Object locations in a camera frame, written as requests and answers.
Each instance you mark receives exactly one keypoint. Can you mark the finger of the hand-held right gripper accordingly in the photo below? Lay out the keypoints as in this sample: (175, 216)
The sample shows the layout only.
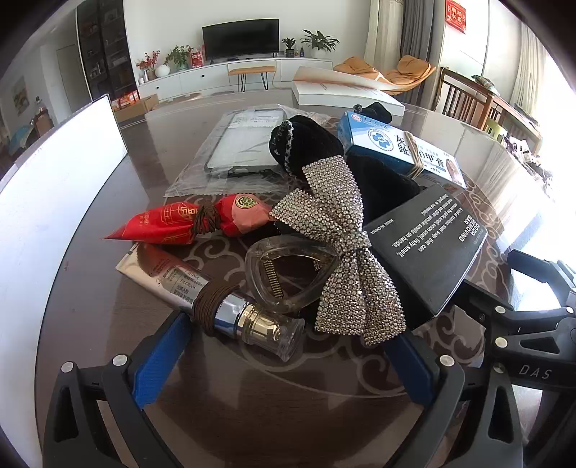
(486, 299)
(533, 267)

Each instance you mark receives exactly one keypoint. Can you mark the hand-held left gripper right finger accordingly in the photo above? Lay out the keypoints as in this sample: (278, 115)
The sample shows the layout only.
(416, 373)

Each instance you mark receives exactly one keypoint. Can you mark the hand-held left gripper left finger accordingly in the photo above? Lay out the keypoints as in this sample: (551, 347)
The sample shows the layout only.
(157, 364)

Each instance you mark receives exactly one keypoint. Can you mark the black cardboard box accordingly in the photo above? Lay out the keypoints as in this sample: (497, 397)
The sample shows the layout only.
(427, 245)

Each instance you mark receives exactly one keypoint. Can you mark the silver eye cream tube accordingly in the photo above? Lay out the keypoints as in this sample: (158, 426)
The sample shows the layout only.
(166, 275)

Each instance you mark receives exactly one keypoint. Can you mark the clear hair claw clip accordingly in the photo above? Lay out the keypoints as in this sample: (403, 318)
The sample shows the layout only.
(256, 270)

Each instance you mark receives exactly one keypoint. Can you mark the rhinestone bow hair clip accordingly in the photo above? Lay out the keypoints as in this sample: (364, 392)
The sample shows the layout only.
(344, 252)

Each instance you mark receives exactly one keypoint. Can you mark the black velvet rhinestone-trim hair band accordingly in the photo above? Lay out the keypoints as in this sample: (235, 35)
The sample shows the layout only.
(310, 139)

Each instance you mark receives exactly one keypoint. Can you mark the pile of clutter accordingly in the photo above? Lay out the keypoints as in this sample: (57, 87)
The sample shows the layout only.
(526, 155)

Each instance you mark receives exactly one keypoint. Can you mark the red candy packet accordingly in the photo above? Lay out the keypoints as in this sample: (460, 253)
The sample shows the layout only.
(153, 222)

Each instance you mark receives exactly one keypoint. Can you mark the wooden dining chair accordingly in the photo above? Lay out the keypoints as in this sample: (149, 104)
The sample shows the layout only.
(463, 96)
(517, 123)

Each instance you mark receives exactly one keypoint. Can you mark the black velvet cloth bundle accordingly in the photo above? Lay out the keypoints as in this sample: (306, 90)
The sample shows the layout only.
(387, 189)

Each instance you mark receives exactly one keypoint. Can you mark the tan rubber band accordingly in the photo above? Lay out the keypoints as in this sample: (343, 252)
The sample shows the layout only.
(417, 162)

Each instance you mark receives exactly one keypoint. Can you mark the clear plastic bag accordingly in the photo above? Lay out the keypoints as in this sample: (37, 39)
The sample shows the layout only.
(193, 180)

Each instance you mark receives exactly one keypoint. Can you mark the blue and white medicine box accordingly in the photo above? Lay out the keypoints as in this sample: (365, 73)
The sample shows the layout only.
(382, 137)

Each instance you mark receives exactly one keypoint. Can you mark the sheer white curtain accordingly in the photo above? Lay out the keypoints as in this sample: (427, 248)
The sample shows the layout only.
(533, 67)

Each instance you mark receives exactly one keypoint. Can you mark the white tall appliance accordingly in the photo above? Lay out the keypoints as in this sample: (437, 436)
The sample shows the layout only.
(463, 47)

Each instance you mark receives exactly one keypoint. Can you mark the orange lounge chair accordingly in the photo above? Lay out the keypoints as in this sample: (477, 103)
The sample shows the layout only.
(405, 72)

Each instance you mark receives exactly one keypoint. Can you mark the black-rimmed phone case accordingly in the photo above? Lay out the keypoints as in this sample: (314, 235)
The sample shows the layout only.
(243, 144)

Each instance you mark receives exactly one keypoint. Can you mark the flat white gift box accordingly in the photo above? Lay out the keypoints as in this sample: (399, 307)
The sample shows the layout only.
(342, 92)

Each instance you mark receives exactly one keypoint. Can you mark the brown cardboard box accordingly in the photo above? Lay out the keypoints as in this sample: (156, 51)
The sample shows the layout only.
(135, 105)

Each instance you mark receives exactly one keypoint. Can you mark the grey and white curtain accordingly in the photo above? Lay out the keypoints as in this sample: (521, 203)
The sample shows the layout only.
(391, 31)

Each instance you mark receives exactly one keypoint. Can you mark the white television cabinet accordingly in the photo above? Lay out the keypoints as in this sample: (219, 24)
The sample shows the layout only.
(198, 81)

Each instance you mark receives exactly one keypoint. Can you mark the white round vase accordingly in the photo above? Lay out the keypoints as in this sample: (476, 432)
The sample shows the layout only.
(162, 70)

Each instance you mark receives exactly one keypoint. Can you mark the white door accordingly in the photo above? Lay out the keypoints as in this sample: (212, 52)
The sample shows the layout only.
(68, 76)

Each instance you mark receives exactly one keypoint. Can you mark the red flower arrangement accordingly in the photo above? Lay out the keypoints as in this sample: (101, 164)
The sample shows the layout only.
(147, 63)

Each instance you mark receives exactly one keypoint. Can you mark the large potted green plant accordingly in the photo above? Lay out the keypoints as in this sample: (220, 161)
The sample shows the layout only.
(319, 42)

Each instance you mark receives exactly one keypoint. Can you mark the red gift box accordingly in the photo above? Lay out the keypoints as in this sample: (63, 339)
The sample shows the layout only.
(196, 59)

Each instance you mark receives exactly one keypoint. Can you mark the bushy potted green plant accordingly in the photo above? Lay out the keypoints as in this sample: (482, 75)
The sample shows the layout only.
(179, 56)

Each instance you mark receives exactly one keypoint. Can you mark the wooden bench with metal legs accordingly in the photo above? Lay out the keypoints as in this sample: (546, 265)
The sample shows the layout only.
(251, 69)

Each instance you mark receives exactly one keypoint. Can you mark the dark glass display cabinet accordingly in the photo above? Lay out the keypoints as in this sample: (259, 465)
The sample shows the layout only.
(108, 49)

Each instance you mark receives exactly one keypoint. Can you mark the small potted green plant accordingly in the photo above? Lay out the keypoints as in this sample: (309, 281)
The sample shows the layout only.
(289, 47)

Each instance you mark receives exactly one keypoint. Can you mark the black television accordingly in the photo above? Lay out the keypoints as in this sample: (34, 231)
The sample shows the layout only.
(240, 38)

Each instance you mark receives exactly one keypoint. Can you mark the red wall decoration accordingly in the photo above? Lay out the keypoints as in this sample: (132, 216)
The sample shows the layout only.
(455, 15)

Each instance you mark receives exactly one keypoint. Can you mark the framed wall painting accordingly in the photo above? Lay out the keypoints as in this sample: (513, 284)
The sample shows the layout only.
(20, 95)

